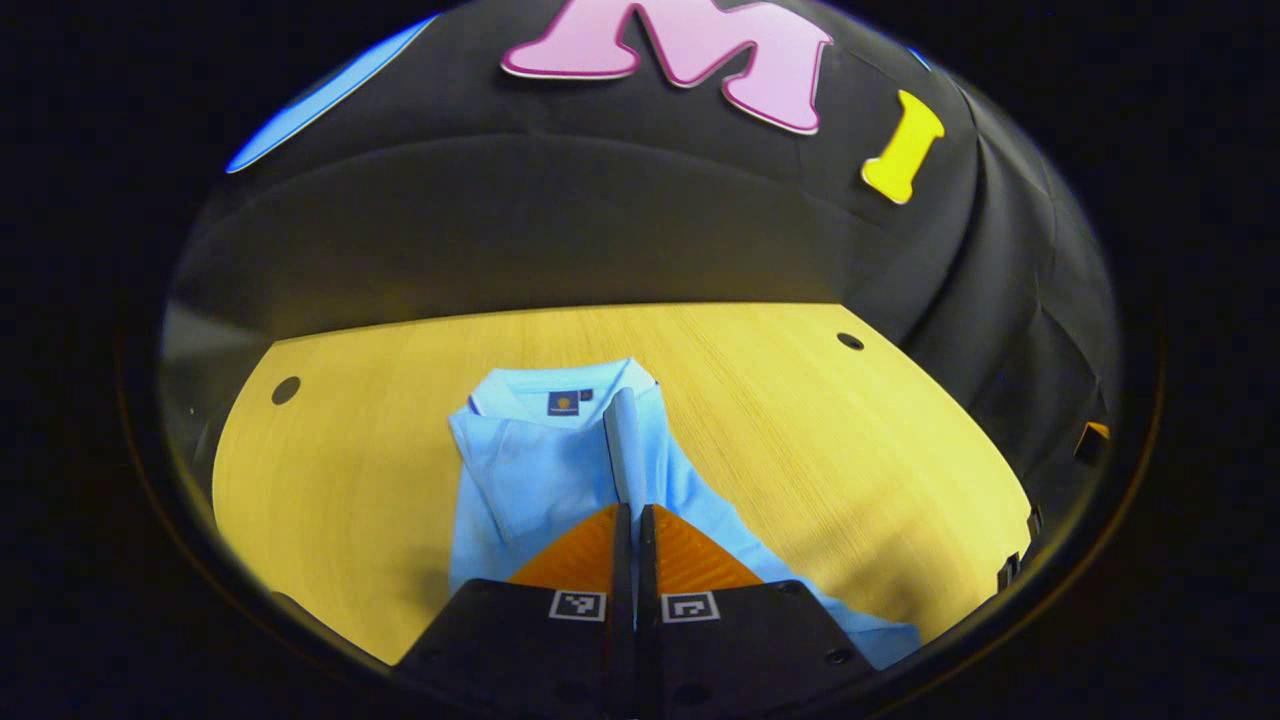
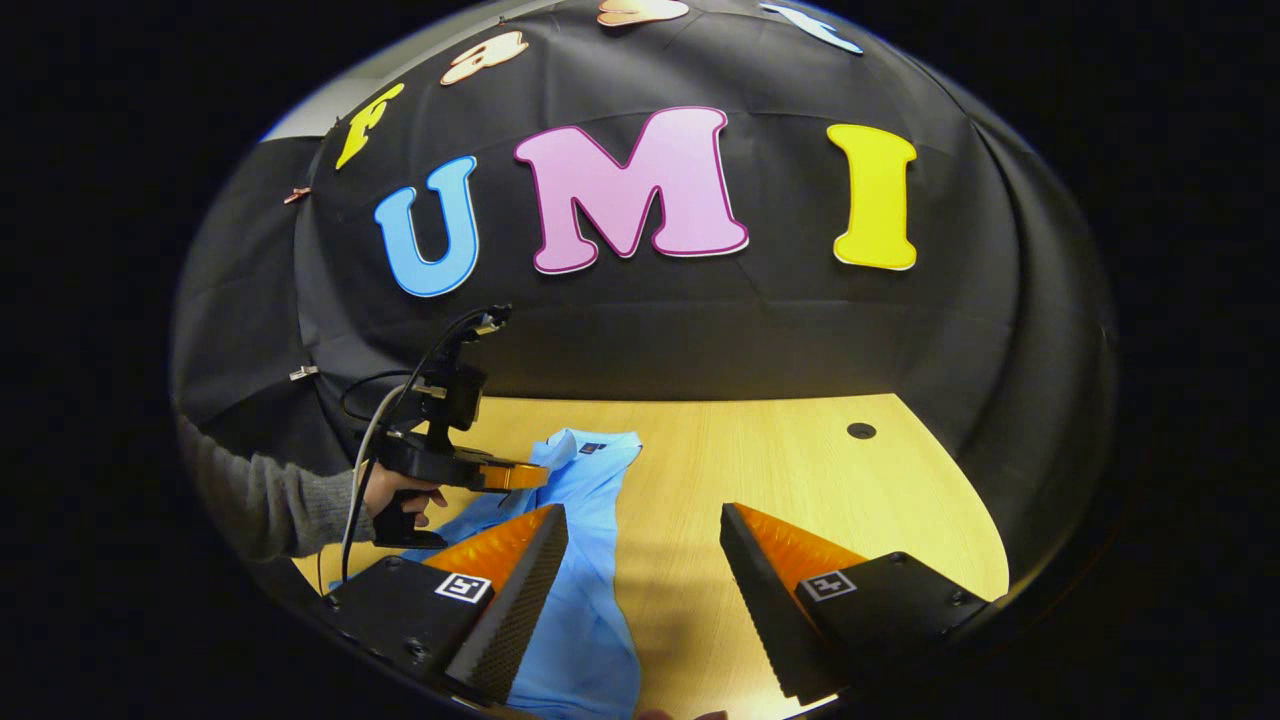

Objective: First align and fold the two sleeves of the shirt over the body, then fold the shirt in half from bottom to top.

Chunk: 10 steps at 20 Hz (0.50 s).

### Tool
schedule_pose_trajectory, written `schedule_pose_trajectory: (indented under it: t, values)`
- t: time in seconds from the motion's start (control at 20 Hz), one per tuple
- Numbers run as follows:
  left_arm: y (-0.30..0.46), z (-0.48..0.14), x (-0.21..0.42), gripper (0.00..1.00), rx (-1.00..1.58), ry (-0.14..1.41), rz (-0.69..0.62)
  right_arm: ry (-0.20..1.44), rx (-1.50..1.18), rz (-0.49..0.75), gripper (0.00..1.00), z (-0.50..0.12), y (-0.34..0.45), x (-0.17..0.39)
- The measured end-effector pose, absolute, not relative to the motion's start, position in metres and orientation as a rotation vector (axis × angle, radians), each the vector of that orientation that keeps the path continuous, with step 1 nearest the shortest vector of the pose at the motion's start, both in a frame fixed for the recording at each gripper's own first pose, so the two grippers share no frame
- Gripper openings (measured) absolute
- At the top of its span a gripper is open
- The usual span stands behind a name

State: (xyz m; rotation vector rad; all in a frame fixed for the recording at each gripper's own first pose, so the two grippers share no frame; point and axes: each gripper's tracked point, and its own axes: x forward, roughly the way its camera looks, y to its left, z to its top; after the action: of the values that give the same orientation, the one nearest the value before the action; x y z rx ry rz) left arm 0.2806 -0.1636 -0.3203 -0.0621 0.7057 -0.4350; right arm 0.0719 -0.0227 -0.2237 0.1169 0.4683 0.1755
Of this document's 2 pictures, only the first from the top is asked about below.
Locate dark slatted object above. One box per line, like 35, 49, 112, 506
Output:
996, 505, 1043, 593

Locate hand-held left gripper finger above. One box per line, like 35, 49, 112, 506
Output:
395, 503, 633, 720
638, 503, 881, 720

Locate light blue T-shirt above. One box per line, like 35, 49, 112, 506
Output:
447, 357, 921, 671

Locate black backdrop cloth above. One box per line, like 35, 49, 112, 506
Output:
160, 0, 1121, 561

